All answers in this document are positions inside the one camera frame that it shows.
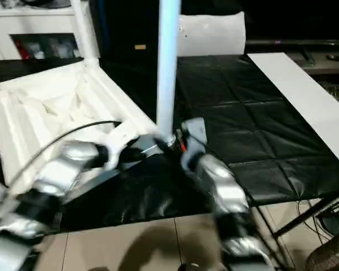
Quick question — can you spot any black work mat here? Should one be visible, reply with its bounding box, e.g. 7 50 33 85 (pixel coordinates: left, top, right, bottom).
0 53 339 232

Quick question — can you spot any black tall cabinet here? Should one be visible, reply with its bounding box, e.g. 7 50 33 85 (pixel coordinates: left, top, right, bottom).
90 0 184 74

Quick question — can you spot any white flat board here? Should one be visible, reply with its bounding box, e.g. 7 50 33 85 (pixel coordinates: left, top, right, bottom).
247 52 339 176

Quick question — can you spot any black tripod leg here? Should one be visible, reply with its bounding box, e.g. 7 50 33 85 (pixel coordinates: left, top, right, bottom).
272 196 339 237

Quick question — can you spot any red bottle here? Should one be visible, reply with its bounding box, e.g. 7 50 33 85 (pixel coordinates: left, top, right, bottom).
15 41 29 60

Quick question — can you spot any black bar red light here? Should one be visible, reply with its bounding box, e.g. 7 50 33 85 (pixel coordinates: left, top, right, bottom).
245 39 339 46

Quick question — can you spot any white glass-door cabinet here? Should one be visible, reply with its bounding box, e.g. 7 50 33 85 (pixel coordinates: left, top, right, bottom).
0 0 101 62

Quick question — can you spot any black power adapter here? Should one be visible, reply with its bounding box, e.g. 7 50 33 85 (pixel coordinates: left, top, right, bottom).
321 213 339 235

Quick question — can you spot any brown woven basket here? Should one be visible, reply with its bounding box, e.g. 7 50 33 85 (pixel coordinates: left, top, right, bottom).
306 235 339 271

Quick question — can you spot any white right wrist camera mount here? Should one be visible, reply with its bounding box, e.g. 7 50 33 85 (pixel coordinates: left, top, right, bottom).
180 117 209 170

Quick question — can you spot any grey bag black handle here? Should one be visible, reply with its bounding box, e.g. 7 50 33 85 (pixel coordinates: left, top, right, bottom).
19 0 71 9

